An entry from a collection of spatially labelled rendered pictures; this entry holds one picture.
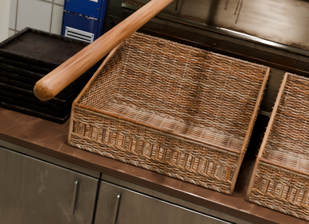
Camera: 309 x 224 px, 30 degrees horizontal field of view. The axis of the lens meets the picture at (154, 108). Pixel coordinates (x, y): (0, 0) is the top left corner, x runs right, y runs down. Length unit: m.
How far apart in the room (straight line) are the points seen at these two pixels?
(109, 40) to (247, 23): 1.16
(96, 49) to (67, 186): 1.03
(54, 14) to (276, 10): 0.86
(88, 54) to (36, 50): 1.17
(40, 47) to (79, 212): 0.60
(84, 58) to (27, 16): 1.52
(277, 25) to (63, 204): 0.95
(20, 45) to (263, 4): 0.87
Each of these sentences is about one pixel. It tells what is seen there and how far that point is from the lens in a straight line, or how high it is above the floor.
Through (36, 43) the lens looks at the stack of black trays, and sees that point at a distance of 2.13.
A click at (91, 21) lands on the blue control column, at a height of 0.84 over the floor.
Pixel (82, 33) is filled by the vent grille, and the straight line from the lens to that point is 2.26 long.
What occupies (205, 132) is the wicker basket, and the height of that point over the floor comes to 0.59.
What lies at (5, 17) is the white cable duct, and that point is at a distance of 2.42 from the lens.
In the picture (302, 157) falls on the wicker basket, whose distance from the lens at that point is 2.13.
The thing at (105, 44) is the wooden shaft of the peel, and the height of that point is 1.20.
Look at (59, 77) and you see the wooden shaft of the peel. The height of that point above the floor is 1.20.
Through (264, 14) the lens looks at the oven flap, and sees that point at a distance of 2.09.
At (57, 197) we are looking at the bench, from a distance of 1.94.
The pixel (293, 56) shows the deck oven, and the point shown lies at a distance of 2.10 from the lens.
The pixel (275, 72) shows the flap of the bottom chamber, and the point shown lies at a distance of 2.16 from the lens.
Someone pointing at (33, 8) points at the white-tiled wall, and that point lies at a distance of 2.37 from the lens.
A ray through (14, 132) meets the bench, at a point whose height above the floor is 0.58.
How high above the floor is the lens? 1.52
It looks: 25 degrees down
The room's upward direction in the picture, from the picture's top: 11 degrees clockwise
